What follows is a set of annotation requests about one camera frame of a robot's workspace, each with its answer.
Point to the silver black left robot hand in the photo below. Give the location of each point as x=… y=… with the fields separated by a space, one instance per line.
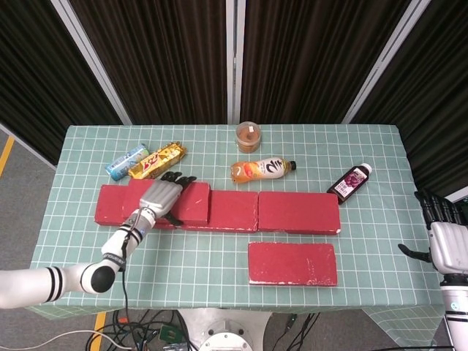
x=159 y=197

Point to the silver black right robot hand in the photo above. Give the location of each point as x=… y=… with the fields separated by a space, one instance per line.
x=448 y=245

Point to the red brick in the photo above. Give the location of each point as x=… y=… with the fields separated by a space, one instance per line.
x=234 y=210
x=194 y=204
x=109 y=204
x=289 y=263
x=298 y=212

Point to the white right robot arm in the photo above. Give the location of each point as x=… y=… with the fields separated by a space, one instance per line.
x=455 y=314

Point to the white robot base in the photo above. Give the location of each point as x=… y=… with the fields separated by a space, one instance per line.
x=225 y=331

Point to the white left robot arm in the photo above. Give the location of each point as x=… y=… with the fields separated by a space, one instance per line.
x=73 y=278

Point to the gold cracker package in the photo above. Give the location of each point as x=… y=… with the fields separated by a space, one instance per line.
x=155 y=162

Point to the blue snack package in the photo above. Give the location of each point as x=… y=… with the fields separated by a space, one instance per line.
x=122 y=164

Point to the green checked tablecloth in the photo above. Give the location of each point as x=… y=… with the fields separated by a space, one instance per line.
x=204 y=263

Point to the orange drink bottle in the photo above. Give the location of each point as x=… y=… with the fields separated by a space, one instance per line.
x=261 y=170

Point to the clear plastic snack jar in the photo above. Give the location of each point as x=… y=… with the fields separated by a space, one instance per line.
x=248 y=139

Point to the purple grape juice bottle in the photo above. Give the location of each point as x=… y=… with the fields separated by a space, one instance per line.
x=349 y=184

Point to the black corrugated partition panel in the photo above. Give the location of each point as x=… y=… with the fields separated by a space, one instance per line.
x=438 y=109
x=157 y=62
x=314 y=62
x=44 y=73

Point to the green circuit board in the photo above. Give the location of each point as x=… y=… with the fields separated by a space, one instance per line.
x=170 y=333

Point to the white partition frame post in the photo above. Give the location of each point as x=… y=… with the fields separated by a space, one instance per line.
x=387 y=62
x=235 y=62
x=91 y=62

